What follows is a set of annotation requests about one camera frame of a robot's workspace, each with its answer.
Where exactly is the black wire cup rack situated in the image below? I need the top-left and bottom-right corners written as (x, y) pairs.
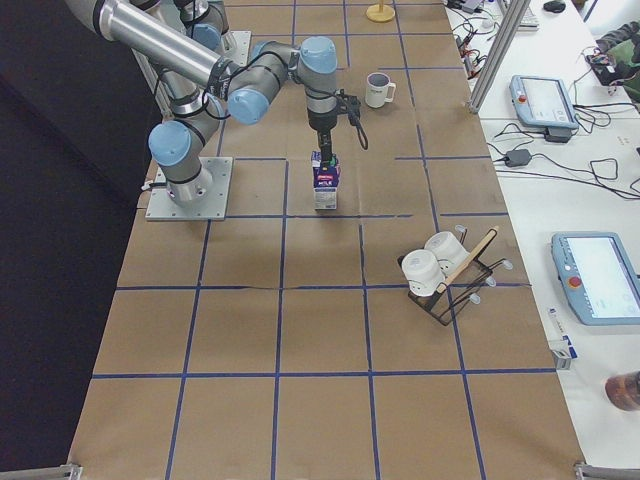
top-left (397, 225), bottom-right (513, 326)

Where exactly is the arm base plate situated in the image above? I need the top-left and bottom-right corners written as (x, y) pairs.
top-left (218, 30), bottom-right (252, 66)
top-left (145, 157), bottom-right (233, 221)

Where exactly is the teach pendant near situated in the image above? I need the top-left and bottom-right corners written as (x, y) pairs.
top-left (551, 231), bottom-right (639, 326)

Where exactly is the teach pendant far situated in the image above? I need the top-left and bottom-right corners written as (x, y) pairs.
top-left (509, 75), bottom-right (579, 130)

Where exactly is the white cup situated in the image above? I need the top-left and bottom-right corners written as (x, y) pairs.
top-left (424, 231), bottom-right (470, 276)
top-left (401, 249), bottom-right (445, 297)

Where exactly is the white mug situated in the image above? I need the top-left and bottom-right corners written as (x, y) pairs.
top-left (365, 72), bottom-right (396, 109)

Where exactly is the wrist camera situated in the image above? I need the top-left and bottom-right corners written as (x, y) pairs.
top-left (341, 94), bottom-right (361, 127)

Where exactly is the wooden mug tree stand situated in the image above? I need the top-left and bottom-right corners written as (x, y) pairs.
top-left (365, 0), bottom-right (396, 23)

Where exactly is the aluminium frame post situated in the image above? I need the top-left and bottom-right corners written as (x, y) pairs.
top-left (468, 0), bottom-right (530, 114)

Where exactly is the wooden spatula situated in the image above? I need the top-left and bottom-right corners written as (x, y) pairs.
top-left (436, 226), bottom-right (499, 294)

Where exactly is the teach pendant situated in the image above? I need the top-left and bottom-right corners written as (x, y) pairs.
top-left (509, 75), bottom-right (579, 130)
top-left (551, 231), bottom-right (639, 326)

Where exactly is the black power adapter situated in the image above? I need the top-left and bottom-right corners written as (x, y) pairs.
top-left (504, 149), bottom-right (532, 168)

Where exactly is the white cup rear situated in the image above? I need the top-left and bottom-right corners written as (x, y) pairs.
top-left (424, 231), bottom-right (470, 276)

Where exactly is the white cup front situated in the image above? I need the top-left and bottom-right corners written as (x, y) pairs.
top-left (401, 249), bottom-right (445, 297)

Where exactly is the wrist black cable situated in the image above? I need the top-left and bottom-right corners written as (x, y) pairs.
top-left (332, 89), bottom-right (372, 150)

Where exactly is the small blue white box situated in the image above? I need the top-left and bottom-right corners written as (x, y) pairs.
top-left (547, 308), bottom-right (578, 370)

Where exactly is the brown glass jar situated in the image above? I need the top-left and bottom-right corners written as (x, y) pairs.
top-left (605, 371), bottom-right (639, 411)

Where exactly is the blue white milk carton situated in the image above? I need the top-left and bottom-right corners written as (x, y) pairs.
top-left (311, 151), bottom-right (341, 210)

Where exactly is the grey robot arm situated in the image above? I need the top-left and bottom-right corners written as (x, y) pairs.
top-left (66, 1), bottom-right (342, 206)
top-left (132, 0), bottom-right (234, 54)

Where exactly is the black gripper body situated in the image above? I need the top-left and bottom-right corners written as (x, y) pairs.
top-left (306, 97), bottom-right (337, 132)

